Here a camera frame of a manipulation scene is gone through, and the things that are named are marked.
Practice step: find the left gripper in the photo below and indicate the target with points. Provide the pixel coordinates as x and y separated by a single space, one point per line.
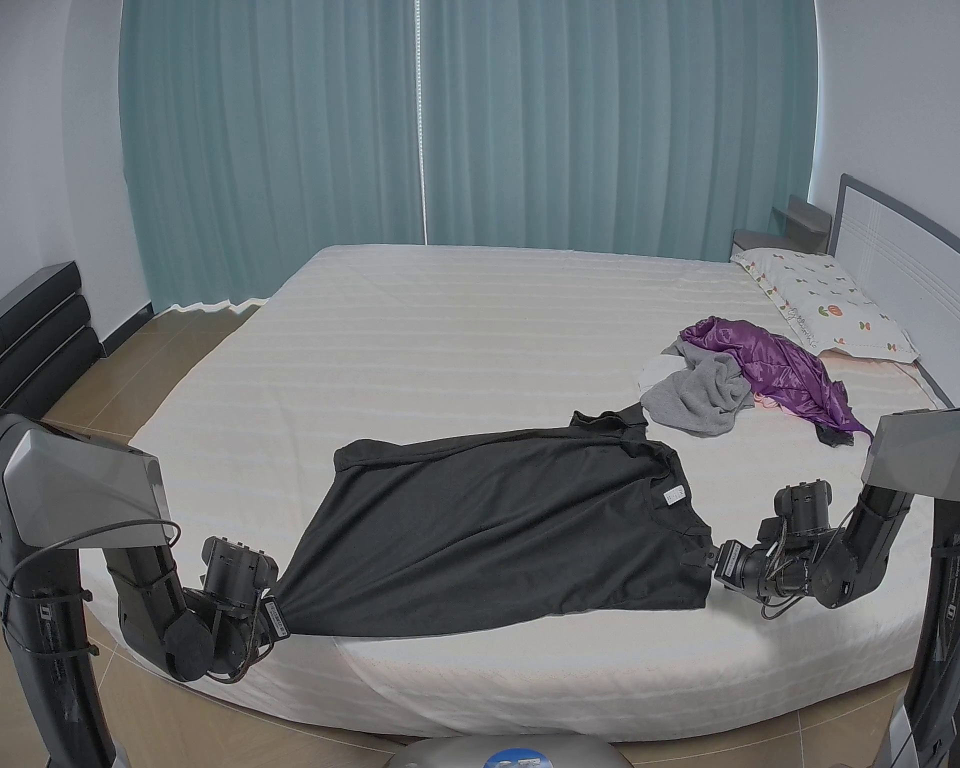
251 637

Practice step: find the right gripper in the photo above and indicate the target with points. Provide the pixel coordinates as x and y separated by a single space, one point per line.
742 570

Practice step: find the black T-shirt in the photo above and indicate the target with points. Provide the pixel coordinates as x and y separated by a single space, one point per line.
487 525

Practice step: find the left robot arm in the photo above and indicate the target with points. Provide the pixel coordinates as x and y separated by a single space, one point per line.
52 487

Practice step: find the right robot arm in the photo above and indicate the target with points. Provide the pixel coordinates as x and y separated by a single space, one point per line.
922 450

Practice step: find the bed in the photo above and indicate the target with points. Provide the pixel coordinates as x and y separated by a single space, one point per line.
450 337

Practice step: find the black lace garment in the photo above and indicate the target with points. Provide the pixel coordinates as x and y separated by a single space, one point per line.
834 437

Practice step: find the pink garment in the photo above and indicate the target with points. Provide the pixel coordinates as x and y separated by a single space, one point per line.
772 403

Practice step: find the grey garment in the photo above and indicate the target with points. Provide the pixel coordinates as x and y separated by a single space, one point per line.
697 401

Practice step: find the purple satin garment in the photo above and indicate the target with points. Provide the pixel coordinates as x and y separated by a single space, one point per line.
780 367

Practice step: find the white garment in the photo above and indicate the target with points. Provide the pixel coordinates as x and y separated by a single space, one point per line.
660 371

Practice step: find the white printed pillow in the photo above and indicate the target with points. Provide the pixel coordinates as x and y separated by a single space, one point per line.
825 300

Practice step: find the grey bedside table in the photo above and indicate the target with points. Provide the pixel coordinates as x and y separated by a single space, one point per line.
795 221

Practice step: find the black chest of drawers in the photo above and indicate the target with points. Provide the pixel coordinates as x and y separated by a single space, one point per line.
37 337

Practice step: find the blue-green curtain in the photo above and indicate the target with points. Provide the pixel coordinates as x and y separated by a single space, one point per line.
262 150
600 127

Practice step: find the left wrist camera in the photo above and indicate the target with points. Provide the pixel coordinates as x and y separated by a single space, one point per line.
236 574

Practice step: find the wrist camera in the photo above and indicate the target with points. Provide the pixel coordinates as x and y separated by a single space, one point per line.
806 510
236 574

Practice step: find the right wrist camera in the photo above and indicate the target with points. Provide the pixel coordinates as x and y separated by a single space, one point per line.
806 510

